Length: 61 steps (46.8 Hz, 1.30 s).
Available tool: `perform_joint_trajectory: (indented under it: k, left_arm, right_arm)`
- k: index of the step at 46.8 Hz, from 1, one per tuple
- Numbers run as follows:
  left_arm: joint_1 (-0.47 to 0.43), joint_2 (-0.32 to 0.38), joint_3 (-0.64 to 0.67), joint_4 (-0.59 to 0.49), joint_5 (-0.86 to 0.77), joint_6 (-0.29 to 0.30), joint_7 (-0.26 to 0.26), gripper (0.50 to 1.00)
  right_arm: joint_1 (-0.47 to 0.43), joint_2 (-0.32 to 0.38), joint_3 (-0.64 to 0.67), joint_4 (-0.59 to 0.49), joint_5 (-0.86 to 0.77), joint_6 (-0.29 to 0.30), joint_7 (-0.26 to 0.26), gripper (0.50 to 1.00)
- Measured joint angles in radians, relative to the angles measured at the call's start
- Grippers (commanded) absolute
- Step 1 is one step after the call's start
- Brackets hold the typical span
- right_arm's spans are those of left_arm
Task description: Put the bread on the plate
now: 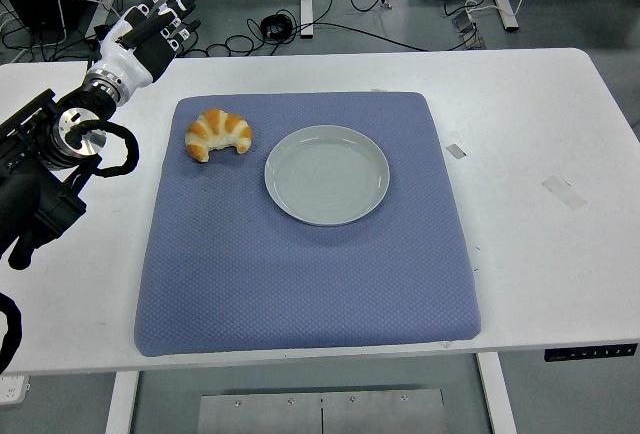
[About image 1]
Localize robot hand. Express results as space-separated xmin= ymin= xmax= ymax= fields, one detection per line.
xmin=89 ymin=0 xmax=203 ymax=100

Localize croissant bread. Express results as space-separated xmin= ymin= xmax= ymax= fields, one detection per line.
xmin=185 ymin=108 xmax=254 ymax=163

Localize grey round plate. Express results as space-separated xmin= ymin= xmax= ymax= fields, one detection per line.
xmin=263 ymin=125 xmax=391 ymax=228

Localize blue quilted mat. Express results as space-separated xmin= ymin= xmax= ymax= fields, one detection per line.
xmin=133 ymin=91 xmax=484 ymax=359

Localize white table leg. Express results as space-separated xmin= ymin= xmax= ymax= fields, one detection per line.
xmin=103 ymin=371 xmax=141 ymax=434
xmin=475 ymin=352 xmax=518 ymax=434

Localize grey foot pedal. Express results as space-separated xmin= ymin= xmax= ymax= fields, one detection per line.
xmin=451 ymin=9 xmax=487 ymax=51

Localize white power strip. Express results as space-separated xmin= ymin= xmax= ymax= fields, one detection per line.
xmin=0 ymin=375 xmax=31 ymax=407

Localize large clear tape piece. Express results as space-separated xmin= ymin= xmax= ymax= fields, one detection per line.
xmin=541 ymin=174 xmax=589 ymax=212

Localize black table control panel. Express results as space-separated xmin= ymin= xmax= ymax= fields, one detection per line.
xmin=543 ymin=342 xmax=640 ymax=364

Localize tangled black floor cables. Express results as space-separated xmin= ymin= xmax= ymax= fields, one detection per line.
xmin=174 ymin=17 xmax=262 ymax=59

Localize coiled black cable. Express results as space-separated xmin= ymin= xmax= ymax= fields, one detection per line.
xmin=259 ymin=12 xmax=297 ymax=43

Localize long black floor cable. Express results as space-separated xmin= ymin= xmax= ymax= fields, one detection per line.
xmin=294 ymin=21 xmax=432 ymax=53

